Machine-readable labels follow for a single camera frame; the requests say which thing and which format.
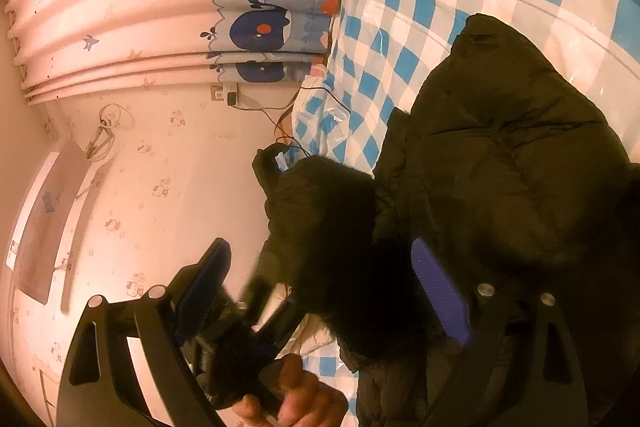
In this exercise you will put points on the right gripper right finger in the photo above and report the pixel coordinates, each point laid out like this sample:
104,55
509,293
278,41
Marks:
518,365

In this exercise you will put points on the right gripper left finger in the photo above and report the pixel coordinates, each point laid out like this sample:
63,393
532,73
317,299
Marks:
99,386

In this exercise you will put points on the black puffer jacket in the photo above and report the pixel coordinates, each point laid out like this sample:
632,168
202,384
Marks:
506,171

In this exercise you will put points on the person's left hand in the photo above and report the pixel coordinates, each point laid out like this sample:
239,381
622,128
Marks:
307,402

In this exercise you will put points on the blue white checkered bedsheet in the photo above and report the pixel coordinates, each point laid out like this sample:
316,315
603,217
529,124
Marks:
385,50

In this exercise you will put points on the white window frame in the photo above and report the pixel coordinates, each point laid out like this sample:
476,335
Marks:
45,243

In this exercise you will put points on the wall power socket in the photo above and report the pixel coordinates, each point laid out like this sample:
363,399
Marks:
227,92

